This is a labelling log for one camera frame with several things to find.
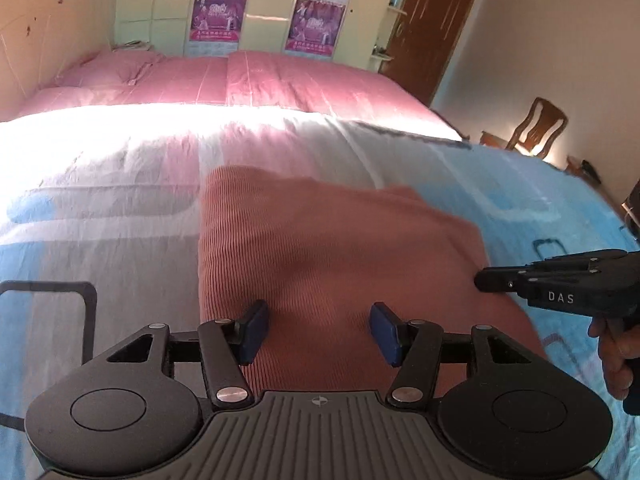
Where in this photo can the person's right hand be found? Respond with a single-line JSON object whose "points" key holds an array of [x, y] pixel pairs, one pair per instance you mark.
{"points": [[614, 360]]}

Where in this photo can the brown wooden door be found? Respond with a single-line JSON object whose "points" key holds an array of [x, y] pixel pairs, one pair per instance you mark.
{"points": [[440, 25]]}

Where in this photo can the beige wooden headboard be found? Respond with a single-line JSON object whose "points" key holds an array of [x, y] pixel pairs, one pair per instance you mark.
{"points": [[35, 35]]}

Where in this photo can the white blue pink printed blanket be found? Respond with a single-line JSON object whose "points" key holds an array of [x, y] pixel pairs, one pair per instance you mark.
{"points": [[100, 200]]}

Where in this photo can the cream wardrobe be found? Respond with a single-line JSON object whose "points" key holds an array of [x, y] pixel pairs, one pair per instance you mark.
{"points": [[270, 10]]}

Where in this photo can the cream corner shelf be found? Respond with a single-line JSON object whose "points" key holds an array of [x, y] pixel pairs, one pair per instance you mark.
{"points": [[395, 10]]}

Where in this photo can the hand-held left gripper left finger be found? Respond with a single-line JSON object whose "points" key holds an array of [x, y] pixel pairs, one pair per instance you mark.
{"points": [[252, 330]]}

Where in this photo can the pink pillow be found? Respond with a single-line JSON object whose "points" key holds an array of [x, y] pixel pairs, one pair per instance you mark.
{"points": [[107, 67]]}

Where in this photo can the dark object on side table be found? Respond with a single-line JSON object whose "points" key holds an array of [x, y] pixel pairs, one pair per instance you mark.
{"points": [[585, 170]]}

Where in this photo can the wooden chair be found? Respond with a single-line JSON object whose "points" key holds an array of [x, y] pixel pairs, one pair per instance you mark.
{"points": [[537, 127]]}

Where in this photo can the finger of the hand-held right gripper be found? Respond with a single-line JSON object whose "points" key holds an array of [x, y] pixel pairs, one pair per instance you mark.
{"points": [[505, 279]]}

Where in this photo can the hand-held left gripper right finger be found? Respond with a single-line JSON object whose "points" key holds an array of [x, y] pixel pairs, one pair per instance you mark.
{"points": [[386, 332]]}

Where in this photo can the purple wall poster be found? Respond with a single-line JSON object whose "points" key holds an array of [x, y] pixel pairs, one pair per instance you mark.
{"points": [[217, 15], [315, 27]]}

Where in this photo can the pink bed sheet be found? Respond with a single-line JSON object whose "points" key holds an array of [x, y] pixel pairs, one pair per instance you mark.
{"points": [[310, 82]]}

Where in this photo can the pink knit sweater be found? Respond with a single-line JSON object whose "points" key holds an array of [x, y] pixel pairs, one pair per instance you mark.
{"points": [[320, 250]]}

